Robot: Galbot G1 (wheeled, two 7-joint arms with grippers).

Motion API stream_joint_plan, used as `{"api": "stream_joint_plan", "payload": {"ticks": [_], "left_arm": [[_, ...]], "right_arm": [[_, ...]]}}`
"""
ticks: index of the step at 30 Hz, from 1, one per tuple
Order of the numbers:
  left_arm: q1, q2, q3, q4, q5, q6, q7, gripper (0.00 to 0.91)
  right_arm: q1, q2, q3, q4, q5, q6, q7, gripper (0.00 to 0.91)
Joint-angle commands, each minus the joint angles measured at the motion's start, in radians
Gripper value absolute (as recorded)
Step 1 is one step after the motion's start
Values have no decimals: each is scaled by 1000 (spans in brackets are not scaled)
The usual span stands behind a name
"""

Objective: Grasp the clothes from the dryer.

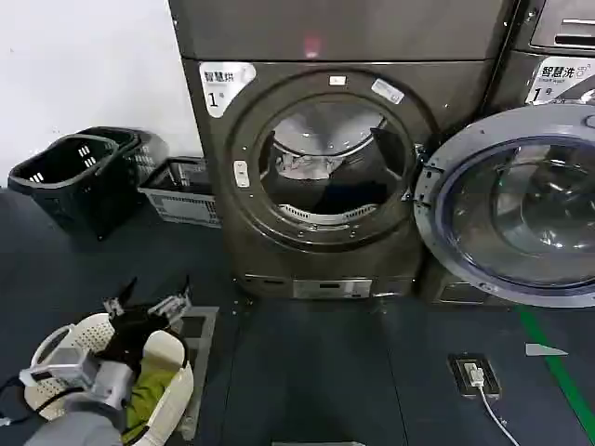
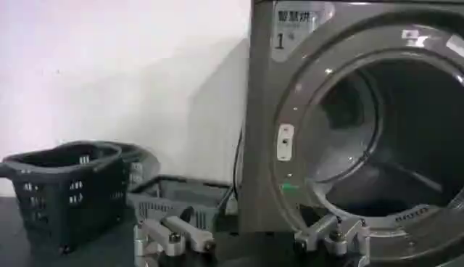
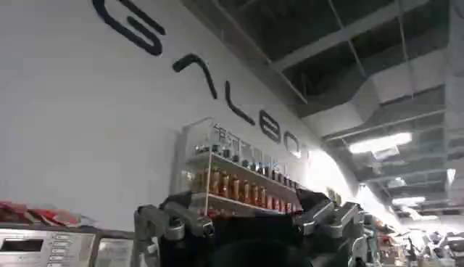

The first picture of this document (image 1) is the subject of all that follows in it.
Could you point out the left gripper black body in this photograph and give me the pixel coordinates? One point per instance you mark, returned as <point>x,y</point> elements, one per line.
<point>128,332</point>

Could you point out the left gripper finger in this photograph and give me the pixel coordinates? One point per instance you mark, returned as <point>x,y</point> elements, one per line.
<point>176,305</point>
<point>120,304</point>

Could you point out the green cloth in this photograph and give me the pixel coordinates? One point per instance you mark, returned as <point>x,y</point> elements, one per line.
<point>149,390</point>

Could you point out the white perforated laundry basket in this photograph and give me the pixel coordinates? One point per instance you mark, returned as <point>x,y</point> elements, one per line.
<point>169,399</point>

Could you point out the grey slatted plastic crate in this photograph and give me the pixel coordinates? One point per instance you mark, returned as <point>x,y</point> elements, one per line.
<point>181,204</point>

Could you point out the black plastic basket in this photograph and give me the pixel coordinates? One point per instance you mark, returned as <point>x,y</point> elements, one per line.
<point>149,148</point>
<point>70,186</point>

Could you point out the grey dryer with open drum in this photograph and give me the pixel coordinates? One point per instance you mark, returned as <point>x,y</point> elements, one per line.
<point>325,265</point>

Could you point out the white crumpled cloth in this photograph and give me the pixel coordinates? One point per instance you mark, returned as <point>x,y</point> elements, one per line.
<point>302,168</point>

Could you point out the dark cloth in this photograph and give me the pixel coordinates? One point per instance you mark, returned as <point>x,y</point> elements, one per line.
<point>353,190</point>

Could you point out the white plug adapter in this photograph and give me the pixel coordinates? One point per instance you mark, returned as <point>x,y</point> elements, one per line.
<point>473,374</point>

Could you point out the black floor socket box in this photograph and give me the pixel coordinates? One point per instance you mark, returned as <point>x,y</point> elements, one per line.
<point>493,385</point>

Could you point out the round glass dryer door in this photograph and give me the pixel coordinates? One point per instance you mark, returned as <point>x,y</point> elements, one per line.
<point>511,209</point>

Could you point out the grey tape scrap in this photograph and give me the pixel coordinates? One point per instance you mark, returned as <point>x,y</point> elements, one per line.
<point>544,349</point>

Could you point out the green floor tape line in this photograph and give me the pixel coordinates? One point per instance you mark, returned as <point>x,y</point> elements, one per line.
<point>558,371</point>

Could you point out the grey machine with closed door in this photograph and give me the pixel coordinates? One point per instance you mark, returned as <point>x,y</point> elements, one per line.
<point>553,56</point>

